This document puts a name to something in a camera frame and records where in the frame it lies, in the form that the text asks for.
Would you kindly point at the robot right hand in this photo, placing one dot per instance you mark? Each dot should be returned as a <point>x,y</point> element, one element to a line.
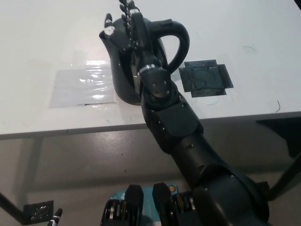
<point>141,35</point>

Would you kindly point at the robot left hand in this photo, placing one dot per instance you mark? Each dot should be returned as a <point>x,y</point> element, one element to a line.
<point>56,215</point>

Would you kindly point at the black electric kettle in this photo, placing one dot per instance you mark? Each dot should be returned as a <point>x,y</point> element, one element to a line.
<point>181,37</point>

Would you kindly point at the black table leg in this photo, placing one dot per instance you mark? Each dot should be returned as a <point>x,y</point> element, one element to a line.
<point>10,204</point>
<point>287,174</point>

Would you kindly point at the black tape patch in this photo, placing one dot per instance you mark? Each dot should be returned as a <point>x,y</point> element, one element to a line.
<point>204,78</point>

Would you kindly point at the clear plastic taped sheet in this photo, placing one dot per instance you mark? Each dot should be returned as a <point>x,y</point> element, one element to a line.
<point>75,89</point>

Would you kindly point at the dark under-table bracket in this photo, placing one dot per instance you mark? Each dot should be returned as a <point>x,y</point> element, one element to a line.
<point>284,136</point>

